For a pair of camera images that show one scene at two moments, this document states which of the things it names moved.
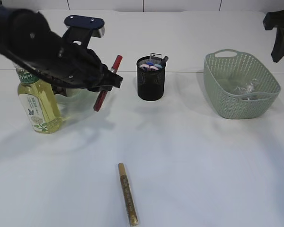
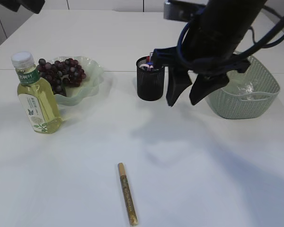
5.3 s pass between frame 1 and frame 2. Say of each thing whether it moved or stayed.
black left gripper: moved
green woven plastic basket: stayed
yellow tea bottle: stayed
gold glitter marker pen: stayed
